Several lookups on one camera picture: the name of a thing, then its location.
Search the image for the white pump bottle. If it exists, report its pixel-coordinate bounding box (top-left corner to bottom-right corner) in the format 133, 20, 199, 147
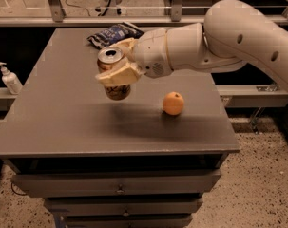
0, 62, 23, 95

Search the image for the black cable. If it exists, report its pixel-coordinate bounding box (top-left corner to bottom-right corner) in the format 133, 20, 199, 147
58, 0, 92, 17

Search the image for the grey drawer cabinet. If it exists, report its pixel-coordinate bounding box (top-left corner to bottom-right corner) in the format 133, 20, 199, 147
0, 27, 241, 228

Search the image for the metal railing frame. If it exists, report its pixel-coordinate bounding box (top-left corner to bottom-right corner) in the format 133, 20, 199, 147
0, 0, 288, 27

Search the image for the middle grey drawer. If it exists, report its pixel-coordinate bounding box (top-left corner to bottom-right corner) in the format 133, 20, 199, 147
45, 196, 202, 217

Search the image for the bottom grey drawer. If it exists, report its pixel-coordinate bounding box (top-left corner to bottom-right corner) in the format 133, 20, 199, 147
65, 214, 192, 228

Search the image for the blue chip bag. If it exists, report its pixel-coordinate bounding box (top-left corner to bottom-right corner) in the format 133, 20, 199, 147
86, 22, 144, 49

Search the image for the orange fruit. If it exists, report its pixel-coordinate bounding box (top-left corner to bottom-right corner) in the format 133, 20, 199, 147
163, 92, 184, 116

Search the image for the top grey drawer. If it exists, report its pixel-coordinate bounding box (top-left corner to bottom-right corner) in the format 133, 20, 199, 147
11, 169, 221, 198

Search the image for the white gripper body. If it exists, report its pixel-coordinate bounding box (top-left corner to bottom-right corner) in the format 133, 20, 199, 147
133, 28, 173, 78

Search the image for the grey drawer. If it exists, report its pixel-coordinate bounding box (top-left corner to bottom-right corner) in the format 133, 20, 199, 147
11, 169, 221, 198
65, 214, 192, 228
45, 196, 202, 217

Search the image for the orange soda can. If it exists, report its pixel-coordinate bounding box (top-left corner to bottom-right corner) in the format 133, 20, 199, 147
97, 47, 131, 101

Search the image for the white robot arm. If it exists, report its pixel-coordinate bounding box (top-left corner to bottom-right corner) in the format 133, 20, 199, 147
96, 0, 288, 92

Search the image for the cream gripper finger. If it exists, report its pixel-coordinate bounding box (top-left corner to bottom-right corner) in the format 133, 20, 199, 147
95, 57, 144, 87
112, 38, 138, 61

